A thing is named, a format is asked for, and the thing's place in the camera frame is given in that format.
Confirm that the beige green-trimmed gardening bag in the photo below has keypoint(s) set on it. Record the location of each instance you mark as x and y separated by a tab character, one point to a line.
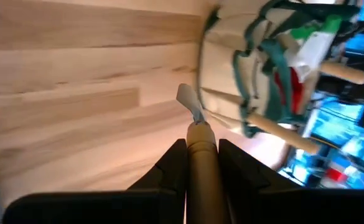
231	77

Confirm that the red garden glove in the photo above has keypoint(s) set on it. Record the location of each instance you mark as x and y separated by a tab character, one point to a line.
296	90

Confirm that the green white spray bottle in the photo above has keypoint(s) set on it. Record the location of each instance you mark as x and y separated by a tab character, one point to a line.
309	53

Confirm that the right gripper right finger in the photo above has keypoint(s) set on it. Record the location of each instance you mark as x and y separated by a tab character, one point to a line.
240	177

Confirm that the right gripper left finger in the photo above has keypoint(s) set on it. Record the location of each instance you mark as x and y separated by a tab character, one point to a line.
169	177

